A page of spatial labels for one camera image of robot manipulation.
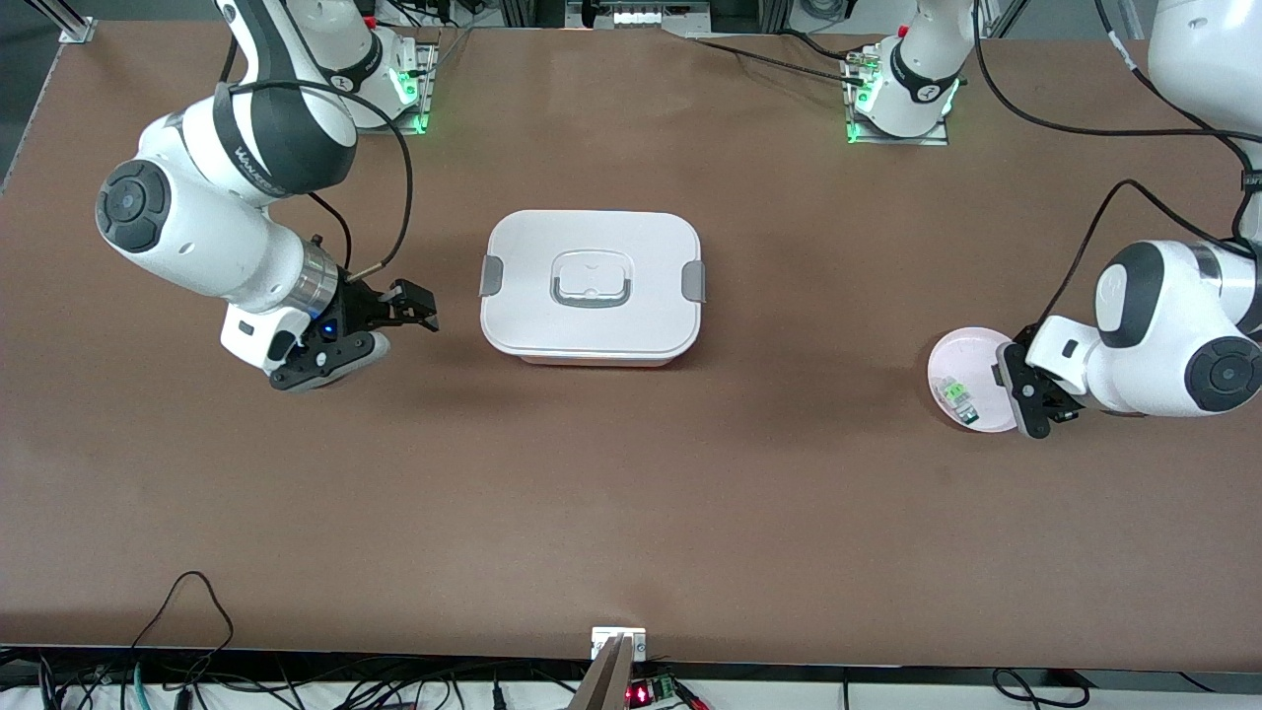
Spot white lidded box grey latches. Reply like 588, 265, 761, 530
479, 209, 707, 369

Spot pink round plate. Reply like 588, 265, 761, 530
927, 326, 1021, 433

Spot aluminium profile corner piece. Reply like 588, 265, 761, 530
39, 0, 97, 45

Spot circuit board red light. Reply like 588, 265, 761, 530
626, 674, 683, 707

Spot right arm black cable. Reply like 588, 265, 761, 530
225, 81, 413, 287

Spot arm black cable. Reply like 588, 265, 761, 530
225, 81, 413, 287
971, 0, 1262, 328

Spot green and clear switch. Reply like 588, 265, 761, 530
935, 377, 982, 426

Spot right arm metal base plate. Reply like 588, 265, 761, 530
325, 39, 440, 136

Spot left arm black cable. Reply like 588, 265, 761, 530
971, 0, 1262, 328

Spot black coiled cable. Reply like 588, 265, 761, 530
991, 669, 1095, 709

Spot thin black cable loop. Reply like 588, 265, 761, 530
128, 571, 236, 681

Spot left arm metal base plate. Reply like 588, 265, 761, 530
843, 47, 952, 147

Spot aluminium frame with lit device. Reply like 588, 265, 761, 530
498, 0, 795, 36

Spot small white bracket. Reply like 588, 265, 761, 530
592, 627, 648, 662

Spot grey camera post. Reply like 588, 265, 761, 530
570, 636, 637, 710

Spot black cable across table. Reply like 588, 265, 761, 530
777, 30, 851, 62
690, 37, 869, 85

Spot tangled black cable bundle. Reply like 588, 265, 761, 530
0, 651, 593, 710

